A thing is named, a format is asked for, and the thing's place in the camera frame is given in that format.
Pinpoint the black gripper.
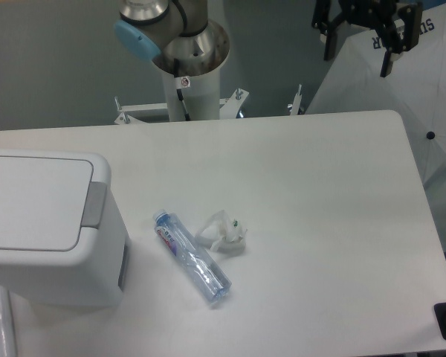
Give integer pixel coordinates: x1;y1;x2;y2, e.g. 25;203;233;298
311;0;424;77

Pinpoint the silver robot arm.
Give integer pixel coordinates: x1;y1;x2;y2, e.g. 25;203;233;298
114;1;424;77

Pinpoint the white trash can body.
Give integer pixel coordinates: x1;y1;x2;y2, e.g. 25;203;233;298
0;149;130;306

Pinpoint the white trash can lid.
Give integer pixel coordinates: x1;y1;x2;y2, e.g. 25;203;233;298
0;156;93;251

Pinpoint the white umbrella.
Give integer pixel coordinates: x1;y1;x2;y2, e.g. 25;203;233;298
307;3;446;182

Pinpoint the crumpled white tissue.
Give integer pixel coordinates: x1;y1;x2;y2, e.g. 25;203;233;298
195;210;248;254

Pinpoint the clear plastic water bottle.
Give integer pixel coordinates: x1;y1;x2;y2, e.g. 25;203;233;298
153;210;231;304

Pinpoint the white pedestal base frame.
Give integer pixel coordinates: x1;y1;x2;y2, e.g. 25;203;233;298
113;83;306;126

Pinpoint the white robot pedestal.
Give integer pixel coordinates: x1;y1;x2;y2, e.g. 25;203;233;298
152;56;227;122

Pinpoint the black cable on pedestal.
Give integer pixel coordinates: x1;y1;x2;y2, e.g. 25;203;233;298
172;59;192;122

